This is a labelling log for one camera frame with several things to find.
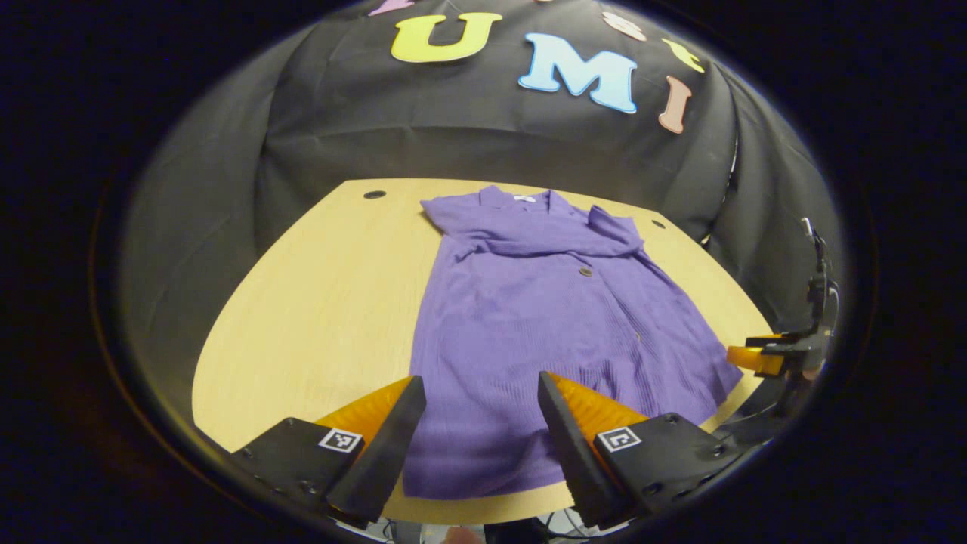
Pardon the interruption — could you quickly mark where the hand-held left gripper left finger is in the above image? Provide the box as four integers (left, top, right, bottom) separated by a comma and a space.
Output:
230, 376, 428, 530

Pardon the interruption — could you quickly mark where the purple knit shirt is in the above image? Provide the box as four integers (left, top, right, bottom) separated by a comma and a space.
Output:
403, 185, 745, 501

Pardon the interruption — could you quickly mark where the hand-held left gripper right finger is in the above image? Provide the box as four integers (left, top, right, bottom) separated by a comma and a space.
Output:
537, 370, 745, 530

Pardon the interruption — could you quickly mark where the black backdrop cloth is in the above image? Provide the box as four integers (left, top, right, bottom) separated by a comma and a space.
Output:
121, 0, 843, 363

